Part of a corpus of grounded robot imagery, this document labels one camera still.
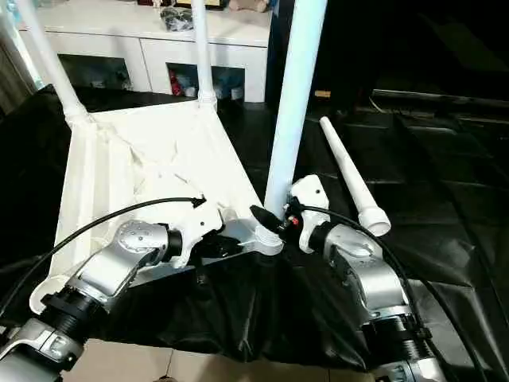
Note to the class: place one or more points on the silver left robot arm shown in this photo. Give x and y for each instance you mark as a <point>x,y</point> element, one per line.
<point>111,267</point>

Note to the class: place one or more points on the white plastic table leg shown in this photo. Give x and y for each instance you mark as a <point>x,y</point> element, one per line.
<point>296,87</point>
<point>52,64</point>
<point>350,171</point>
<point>203,56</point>

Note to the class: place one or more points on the dark low shelf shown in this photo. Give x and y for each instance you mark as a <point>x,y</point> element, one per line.
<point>445,95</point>

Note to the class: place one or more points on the black work mat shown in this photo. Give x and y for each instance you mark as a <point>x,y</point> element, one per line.
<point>445,223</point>

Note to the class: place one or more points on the shiny ornament on cabinet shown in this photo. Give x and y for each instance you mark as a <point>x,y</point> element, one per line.
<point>178,19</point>

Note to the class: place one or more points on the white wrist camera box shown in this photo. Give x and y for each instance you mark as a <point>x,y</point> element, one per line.
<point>308,203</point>
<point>197,227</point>

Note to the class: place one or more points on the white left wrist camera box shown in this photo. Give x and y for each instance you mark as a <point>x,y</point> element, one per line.
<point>197,227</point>

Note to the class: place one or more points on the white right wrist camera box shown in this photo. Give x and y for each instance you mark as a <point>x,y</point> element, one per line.
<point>308,203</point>

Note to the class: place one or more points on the small yellow tag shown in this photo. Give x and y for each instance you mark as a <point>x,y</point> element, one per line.
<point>322,94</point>

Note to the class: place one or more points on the white cabinet with glass doors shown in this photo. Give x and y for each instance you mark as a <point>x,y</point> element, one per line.
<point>119,44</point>

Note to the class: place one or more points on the white plastic table top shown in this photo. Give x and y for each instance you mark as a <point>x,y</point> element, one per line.
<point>143,159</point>

